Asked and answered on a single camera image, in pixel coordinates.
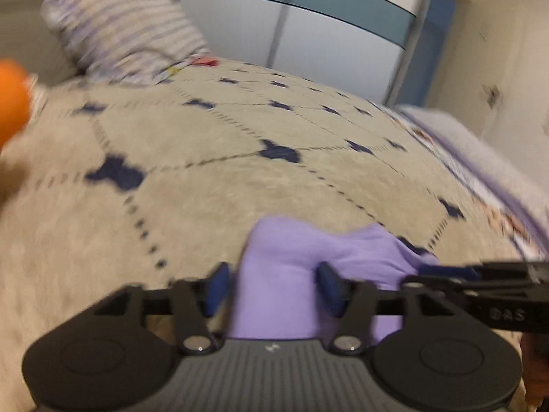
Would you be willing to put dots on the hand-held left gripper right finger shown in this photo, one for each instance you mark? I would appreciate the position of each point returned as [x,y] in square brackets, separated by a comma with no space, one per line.
[330,287]

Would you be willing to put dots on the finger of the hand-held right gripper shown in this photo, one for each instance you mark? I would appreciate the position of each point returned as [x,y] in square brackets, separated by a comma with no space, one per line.
[450,272]

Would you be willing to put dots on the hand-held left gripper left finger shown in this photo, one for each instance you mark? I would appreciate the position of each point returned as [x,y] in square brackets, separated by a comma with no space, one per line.
[214,287]

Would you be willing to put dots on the purple t-shirt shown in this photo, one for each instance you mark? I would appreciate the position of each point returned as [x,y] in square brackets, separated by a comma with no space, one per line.
[278,266]

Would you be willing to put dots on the beige plush blanket navy pattern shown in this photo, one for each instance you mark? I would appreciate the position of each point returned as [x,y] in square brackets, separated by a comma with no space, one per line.
[214,197]

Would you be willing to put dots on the lilac checkered bedsheet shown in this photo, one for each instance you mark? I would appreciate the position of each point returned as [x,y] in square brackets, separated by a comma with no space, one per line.
[472,146]

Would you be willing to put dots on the white door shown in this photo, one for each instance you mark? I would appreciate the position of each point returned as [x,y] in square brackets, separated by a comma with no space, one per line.
[476,51]

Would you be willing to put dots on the small yellow item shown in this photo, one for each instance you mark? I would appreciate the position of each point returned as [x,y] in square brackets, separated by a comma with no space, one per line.
[172,68]

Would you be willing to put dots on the small red item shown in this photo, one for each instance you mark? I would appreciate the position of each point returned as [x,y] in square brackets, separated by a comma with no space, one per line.
[205,61]

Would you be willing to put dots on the wardrobe with sliding doors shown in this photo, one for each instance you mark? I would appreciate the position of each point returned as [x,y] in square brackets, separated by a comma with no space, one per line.
[334,43]

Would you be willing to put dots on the plaid pillow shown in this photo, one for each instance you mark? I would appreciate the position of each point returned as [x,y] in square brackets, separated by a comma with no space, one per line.
[124,34]

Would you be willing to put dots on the orange object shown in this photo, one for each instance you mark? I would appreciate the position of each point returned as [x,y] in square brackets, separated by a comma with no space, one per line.
[13,103]

